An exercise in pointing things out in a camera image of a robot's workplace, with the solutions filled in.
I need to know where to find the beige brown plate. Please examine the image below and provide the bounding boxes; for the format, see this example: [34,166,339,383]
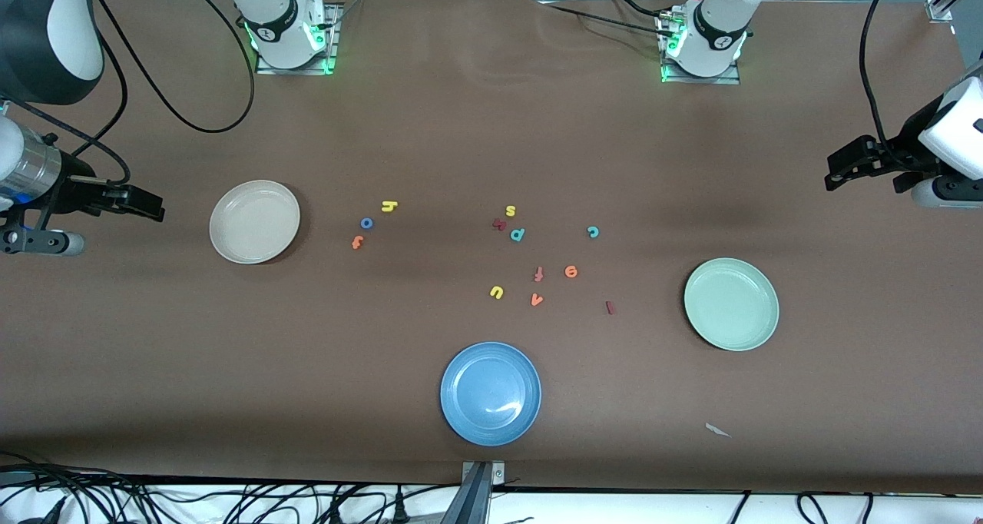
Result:
[209,180,301,265]

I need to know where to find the light green plate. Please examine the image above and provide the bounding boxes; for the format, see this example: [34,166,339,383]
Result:
[683,257,780,352]

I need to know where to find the brown table cover sheet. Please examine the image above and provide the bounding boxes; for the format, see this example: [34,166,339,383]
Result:
[0,0,983,494]

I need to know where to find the blue plate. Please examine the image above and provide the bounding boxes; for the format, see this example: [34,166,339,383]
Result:
[440,342,542,446]

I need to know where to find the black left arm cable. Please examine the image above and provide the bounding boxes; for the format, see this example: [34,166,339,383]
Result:
[859,0,901,144]

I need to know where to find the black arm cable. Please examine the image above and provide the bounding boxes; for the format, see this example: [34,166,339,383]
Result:
[0,0,256,187]
[859,0,901,144]

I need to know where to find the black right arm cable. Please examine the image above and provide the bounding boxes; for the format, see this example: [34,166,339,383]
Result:
[0,0,256,187]

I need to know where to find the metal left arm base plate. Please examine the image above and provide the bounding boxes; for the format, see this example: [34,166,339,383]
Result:
[659,9,742,85]

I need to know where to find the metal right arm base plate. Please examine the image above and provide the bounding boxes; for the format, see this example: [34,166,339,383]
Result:
[255,2,340,76]

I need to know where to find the tangled black floor cables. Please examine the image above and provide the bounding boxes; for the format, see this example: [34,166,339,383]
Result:
[0,451,431,524]

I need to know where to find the black cable on table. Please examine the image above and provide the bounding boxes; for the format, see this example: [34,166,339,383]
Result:
[538,0,677,41]

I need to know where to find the looped black floor cable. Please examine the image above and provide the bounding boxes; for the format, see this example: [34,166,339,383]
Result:
[795,492,874,524]

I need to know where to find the grey metal camera mount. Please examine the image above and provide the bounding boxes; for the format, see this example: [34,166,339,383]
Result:
[442,460,508,524]

